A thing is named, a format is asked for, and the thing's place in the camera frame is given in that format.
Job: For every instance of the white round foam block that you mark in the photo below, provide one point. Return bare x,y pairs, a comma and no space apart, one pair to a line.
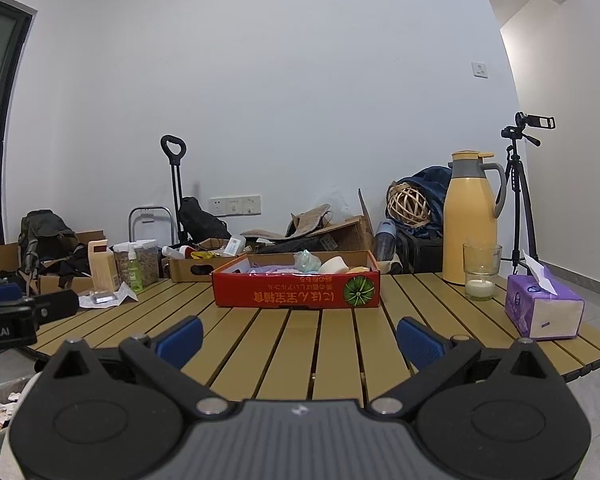
334,266

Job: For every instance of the small clear plastic case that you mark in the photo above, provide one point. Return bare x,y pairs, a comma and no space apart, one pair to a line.
102,298

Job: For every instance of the trash bin with scraps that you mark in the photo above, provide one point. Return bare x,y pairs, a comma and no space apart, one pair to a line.
5,400

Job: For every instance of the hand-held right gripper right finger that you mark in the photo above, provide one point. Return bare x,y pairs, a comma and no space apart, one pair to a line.
420,342

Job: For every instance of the yellow packet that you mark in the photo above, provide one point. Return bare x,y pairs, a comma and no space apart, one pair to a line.
202,255

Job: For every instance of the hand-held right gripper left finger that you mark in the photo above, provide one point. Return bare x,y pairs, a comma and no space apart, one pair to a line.
180,342

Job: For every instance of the black trolley bag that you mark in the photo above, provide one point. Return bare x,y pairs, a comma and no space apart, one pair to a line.
200,222

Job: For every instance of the rattan ball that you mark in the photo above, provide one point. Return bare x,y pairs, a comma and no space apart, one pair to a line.
407,205

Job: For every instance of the low cardboard box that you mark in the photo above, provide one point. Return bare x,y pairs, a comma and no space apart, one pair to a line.
180,270

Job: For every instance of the beige carton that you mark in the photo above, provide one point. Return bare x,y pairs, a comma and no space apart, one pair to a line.
102,270

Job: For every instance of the glass cup with candle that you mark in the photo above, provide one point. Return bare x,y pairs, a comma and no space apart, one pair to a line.
481,287

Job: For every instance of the black flat bag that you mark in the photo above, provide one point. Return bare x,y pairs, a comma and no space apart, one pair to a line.
290,247

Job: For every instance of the yellow thermos jug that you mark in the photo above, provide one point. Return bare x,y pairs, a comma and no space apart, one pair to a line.
467,220

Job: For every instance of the brown paper bag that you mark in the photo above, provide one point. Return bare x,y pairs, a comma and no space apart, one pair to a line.
310,220

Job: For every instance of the dark blue jacket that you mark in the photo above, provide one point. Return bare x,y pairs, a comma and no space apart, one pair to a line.
432,185

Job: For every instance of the red cardboard box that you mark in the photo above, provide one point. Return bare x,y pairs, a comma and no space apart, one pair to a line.
280,292

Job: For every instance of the small white box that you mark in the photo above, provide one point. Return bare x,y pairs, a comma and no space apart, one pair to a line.
234,246

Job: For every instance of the white bottle red cap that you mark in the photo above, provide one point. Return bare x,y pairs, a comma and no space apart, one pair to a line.
172,251

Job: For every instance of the blue water bottle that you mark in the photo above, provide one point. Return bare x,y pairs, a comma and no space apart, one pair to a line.
385,240

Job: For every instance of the purple tissue box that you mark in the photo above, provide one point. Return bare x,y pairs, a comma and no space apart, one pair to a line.
545,310

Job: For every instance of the folded silver step stool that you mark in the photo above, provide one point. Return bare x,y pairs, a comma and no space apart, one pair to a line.
147,217

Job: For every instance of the white yellow plush sheep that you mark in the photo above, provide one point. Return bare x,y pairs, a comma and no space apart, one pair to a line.
357,269

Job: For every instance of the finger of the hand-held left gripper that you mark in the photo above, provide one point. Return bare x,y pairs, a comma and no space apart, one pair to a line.
0,294
55,305

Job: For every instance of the clear grain container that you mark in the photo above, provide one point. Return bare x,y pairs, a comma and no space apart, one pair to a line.
150,265

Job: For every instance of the fuzzy lilac plush cloth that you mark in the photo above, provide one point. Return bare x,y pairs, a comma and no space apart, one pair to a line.
272,270

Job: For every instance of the white crumpled paper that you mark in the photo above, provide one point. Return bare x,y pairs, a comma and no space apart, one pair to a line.
125,292

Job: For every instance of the cardboard box with clothes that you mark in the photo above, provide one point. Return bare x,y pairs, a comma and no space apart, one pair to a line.
10,255

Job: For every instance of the large open cardboard box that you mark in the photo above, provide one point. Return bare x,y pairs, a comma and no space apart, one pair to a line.
350,235

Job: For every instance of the white wall socket strip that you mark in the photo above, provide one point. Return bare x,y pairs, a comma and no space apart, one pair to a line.
235,205

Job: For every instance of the green spray bottle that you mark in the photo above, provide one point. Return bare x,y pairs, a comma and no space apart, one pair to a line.
135,275

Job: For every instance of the dark green backpack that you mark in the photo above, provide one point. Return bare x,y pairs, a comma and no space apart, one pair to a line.
45,232

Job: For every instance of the black tripod with camera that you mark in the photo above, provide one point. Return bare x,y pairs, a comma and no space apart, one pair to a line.
522,121

